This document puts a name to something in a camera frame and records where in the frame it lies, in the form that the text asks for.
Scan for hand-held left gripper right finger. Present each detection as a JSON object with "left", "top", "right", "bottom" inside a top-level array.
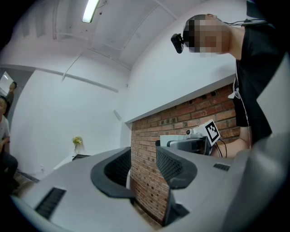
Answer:
[{"left": 155, "top": 145, "right": 252, "bottom": 232}]

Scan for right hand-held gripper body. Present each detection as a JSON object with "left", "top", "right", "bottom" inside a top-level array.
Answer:
[{"left": 167, "top": 119, "right": 222, "bottom": 157}]

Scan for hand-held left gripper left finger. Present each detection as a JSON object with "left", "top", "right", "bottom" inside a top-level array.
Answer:
[{"left": 11, "top": 146, "right": 159, "bottom": 232}]

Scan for person's right forearm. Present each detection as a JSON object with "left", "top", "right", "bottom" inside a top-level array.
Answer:
[{"left": 210, "top": 126, "right": 252, "bottom": 159}]

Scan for person's black shirt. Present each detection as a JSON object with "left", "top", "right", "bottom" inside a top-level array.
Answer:
[{"left": 232, "top": 0, "right": 285, "bottom": 145}]

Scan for person's head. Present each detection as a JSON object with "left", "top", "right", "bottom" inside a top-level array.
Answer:
[{"left": 183, "top": 13, "right": 246, "bottom": 61}]

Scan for ceiling light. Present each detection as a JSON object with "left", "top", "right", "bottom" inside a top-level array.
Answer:
[{"left": 82, "top": 0, "right": 101, "bottom": 24}]

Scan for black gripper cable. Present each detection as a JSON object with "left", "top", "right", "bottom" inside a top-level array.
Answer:
[{"left": 212, "top": 138, "right": 227, "bottom": 159}]

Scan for thin white cable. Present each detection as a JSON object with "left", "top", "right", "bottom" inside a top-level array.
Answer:
[{"left": 227, "top": 60, "right": 252, "bottom": 149}]

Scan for black head camera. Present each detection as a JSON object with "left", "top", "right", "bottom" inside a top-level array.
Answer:
[{"left": 170, "top": 33, "right": 185, "bottom": 54}]

